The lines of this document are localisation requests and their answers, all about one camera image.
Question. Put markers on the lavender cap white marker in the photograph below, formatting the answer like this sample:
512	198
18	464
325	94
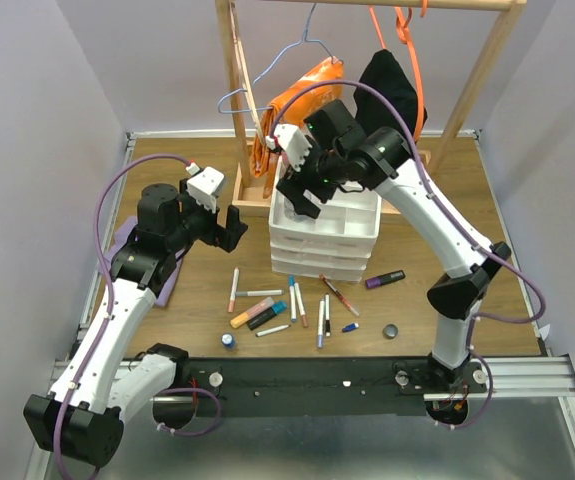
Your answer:
320	324

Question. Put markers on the round grey jar lid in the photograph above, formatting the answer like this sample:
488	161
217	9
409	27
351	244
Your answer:
390	331

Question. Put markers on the white drawer organizer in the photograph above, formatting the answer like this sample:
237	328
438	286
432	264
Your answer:
338	244

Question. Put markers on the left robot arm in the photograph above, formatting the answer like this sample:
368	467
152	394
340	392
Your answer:
84	414

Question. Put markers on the blue cap white marker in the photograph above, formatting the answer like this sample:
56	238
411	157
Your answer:
292	298

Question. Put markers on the grey cap white marker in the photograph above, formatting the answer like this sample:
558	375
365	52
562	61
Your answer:
260	293

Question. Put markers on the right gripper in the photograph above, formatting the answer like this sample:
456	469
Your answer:
289	190

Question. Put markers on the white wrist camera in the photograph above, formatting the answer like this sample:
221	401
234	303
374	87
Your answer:
204	185
290	140

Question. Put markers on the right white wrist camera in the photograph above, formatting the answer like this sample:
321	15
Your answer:
290	140

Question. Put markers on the orange patterned cloth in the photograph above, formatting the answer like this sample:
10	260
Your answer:
262	162

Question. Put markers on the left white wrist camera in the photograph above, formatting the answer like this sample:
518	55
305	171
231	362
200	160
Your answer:
204	185

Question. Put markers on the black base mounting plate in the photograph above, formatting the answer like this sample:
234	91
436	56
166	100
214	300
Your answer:
323	386

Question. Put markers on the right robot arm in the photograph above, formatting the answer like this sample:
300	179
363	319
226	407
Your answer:
331	150

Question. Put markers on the yellow pink highlighter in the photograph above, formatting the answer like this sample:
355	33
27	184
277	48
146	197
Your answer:
250	313

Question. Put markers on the black white thin marker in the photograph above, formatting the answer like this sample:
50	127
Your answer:
327	316

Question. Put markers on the clear paperclip jar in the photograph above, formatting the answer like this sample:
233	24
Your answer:
292	215

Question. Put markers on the red clear pen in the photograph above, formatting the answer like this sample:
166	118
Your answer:
339	296

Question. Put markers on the small white black-tip pen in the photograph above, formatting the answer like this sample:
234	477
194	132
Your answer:
272	330

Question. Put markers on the purple folded cloth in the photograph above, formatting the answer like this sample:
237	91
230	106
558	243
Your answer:
119	240

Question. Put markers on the purple black highlighter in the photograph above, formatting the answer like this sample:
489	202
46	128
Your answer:
385	279

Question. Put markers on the black teal highlighter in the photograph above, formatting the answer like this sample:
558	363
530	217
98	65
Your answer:
266	315

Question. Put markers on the aluminium frame rail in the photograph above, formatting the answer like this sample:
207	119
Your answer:
506	377

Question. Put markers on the small blue cap piece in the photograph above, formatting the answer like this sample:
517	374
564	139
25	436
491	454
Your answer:
349	328

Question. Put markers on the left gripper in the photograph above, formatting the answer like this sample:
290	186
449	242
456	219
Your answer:
225	237

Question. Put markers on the blue lid small jar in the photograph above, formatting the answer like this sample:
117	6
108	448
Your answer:
228	341

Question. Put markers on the black garment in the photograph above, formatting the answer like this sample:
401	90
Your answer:
384	74

